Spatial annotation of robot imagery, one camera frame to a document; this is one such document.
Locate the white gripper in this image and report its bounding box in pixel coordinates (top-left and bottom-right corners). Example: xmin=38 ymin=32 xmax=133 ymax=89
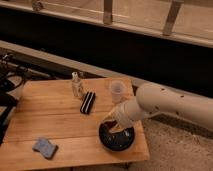
xmin=103 ymin=99 xmax=140 ymax=133

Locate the dark red pepper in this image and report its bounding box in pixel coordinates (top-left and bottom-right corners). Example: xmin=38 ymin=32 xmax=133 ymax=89
xmin=104 ymin=121 xmax=116 ymax=130

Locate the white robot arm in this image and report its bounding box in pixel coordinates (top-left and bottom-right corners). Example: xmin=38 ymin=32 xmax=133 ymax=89
xmin=103 ymin=83 xmax=213 ymax=133

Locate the dark ceramic bowl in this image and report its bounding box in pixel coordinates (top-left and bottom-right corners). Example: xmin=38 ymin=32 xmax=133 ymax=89
xmin=99 ymin=123 xmax=135 ymax=151

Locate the black white striped block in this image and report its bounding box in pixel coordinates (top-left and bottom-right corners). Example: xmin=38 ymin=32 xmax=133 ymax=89
xmin=80 ymin=92 xmax=96 ymax=114

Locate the translucent plastic cup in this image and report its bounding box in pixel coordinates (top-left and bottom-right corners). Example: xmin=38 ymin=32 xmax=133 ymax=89
xmin=109 ymin=80 xmax=126 ymax=103

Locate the small clear bottle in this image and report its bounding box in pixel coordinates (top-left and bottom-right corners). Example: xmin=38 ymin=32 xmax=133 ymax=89
xmin=72 ymin=72 xmax=84 ymax=99

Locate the wooden table board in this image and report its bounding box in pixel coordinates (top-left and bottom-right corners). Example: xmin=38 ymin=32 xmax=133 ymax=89
xmin=0 ymin=78 xmax=149 ymax=170

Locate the blue sponge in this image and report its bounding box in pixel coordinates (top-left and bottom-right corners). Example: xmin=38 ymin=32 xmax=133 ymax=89
xmin=32 ymin=137 xmax=58 ymax=160

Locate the black cables and equipment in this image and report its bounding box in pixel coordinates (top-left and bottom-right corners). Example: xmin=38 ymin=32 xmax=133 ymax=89
xmin=0 ymin=51 xmax=29 ymax=146

